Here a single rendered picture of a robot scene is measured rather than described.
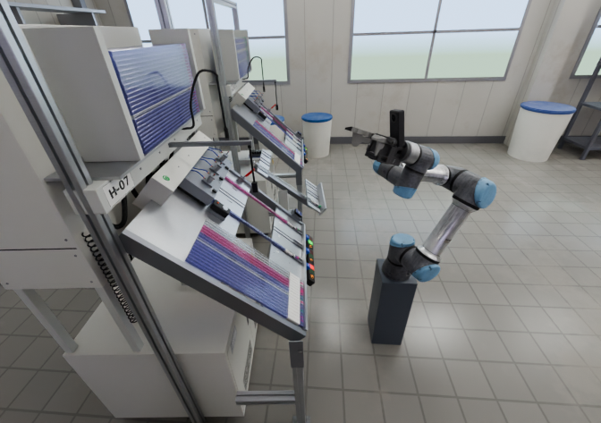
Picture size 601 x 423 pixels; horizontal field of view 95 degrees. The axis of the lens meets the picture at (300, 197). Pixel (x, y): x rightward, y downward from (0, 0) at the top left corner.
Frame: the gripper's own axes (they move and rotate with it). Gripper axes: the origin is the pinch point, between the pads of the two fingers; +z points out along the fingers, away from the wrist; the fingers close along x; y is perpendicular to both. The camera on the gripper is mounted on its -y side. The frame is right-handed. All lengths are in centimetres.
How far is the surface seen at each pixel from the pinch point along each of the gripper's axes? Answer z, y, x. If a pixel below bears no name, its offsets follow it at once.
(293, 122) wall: -128, 24, 373
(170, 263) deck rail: 45, 53, 3
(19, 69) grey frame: 77, 8, -1
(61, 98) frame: 75, 14, 16
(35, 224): 79, 49, 14
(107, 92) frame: 65, 10, 11
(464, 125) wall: -367, -53, 255
